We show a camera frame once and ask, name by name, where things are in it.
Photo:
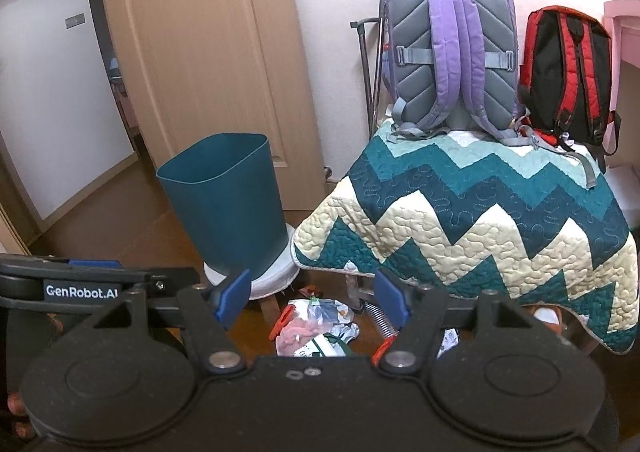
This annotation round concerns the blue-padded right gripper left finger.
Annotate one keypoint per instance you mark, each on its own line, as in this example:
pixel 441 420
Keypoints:
pixel 208 312

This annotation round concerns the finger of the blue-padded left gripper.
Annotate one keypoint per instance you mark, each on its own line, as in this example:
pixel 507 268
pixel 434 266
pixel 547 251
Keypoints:
pixel 99 264

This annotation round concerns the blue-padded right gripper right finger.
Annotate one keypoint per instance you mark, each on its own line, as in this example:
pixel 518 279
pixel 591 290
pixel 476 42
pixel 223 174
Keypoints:
pixel 417 312

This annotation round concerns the teal plastic trash bin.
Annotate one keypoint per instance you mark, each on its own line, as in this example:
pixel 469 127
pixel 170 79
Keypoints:
pixel 225 193

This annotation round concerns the person's left hand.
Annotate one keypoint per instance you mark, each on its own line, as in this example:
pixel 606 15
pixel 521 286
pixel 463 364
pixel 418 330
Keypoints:
pixel 16 407

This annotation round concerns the teal cream zigzag quilt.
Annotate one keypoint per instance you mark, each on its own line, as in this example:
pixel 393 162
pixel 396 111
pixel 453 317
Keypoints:
pixel 467 213

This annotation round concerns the purple grey backpack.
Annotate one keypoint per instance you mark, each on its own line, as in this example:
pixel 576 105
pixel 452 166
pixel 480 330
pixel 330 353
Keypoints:
pixel 453 65

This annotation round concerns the red black backpack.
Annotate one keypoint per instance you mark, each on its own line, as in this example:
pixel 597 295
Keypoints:
pixel 566 79

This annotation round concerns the light wooden door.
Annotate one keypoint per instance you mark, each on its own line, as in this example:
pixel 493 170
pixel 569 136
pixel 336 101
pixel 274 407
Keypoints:
pixel 193 68

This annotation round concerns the grey hallway wall switch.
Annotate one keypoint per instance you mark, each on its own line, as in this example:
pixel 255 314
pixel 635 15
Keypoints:
pixel 74 21

